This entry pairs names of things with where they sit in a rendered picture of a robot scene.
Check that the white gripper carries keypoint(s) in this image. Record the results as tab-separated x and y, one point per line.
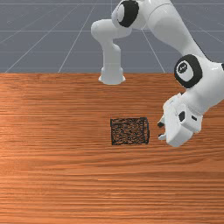
178	125

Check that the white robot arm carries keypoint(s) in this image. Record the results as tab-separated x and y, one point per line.
175	26

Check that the dark mesh basket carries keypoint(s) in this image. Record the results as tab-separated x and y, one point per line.
129	131

